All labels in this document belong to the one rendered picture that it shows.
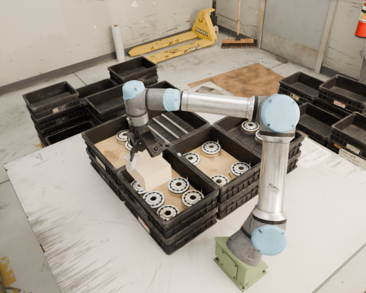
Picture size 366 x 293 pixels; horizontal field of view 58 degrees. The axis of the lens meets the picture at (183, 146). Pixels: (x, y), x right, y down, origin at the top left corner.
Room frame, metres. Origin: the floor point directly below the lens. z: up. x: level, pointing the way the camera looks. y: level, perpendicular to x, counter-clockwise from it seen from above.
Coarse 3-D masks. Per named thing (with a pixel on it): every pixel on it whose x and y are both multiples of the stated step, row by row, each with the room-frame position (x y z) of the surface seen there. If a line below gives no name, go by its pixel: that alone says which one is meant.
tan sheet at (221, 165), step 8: (200, 152) 1.37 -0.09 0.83; (224, 152) 1.36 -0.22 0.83; (200, 160) 1.30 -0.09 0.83; (208, 160) 1.30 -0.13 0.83; (216, 160) 1.30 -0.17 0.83; (224, 160) 1.29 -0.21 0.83; (232, 160) 1.29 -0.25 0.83; (200, 168) 1.24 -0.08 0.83; (208, 168) 1.24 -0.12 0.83; (216, 168) 1.24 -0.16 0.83; (224, 168) 1.23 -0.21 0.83
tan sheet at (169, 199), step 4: (172, 172) 1.22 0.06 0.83; (172, 176) 1.20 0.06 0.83; (176, 176) 1.19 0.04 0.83; (180, 176) 1.19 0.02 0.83; (164, 184) 1.14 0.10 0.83; (156, 188) 1.12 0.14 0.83; (160, 188) 1.12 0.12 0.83; (164, 188) 1.11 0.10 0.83; (192, 188) 1.10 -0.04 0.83; (164, 192) 1.09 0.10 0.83; (164, 196) 1.06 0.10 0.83; (168, 196) 1.06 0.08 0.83; (172, 196) 1.06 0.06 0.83; (168, 200) 1.04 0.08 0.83; (172, 200) 1.04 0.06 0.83; (176, 200) 1.04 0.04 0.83; (180, 200) 1.04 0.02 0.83; (168, 204) 1.01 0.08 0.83; (172, 204) 1.01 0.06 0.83; (176, 204) 1.01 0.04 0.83; (180, 204) 1.01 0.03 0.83; (180, 208) 0.99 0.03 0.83; (156, 212) 0.97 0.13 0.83
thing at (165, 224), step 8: (184, 160) 1.20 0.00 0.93; (192, 168) 1.14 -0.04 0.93; (120, 176) 1.11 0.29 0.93; (200, 176) 1.08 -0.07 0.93; (128, 184) 1.05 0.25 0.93; (136, 192) 1.00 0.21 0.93; (216, 192) 0.98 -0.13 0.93; (144, 200) 0.96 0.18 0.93; (200, 200) 0.94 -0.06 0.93; (208, 200) 0.95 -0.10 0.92; (152, 208) 0.91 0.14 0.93; (192, 208) 0.90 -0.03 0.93; (176, 216) 0.86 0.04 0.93; (184, 216) 0.88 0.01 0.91; (160, 224) 0.84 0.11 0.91; (168, 224) 0.83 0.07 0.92
